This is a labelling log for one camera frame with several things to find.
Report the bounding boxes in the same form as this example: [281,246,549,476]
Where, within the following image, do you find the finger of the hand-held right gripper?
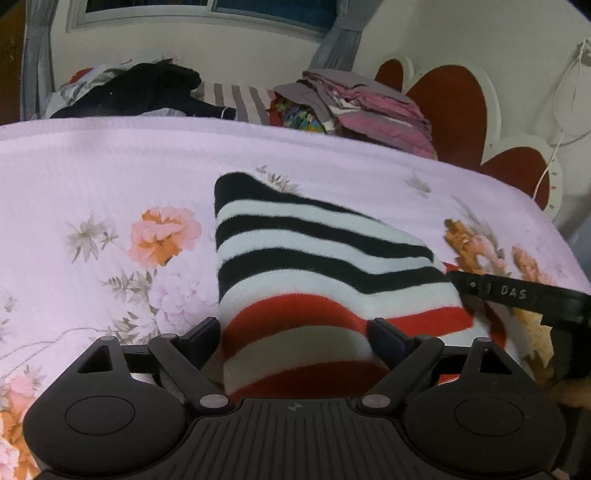
[445,270,548,319]

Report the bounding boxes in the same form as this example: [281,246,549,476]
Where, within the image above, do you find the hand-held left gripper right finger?
[355,318,520,414]

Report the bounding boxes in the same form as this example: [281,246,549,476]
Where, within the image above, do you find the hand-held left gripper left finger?
[76,316,234,414]

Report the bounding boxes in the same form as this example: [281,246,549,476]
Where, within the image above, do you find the black white red striped garment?
[213,172,507,403]

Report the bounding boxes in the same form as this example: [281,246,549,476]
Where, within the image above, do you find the stack of folded pink grey clothes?
[272,68,438,160]

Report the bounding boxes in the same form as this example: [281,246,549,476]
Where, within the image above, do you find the pile of black clothes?
[48,62,237,121]

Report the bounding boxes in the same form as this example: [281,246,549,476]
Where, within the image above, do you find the red and white scalloped headboard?
[374,56,567,225]

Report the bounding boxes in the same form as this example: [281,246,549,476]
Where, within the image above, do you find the floral pink blanket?
[0,114,591,480]

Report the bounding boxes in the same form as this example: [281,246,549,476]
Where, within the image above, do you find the grey white striped cloth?
[191,82,279,124]

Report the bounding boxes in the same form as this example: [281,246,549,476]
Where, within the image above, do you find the colourful printed cloth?
[270,92,334,136]

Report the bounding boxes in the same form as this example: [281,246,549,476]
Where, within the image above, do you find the grey curtain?
[308,0,385,73]
[20,0,57,121]

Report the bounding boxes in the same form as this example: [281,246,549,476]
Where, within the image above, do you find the brown wooden door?
[0,0,27,126]

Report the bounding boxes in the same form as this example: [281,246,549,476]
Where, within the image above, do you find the white wall cable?
[530,39,591,202]

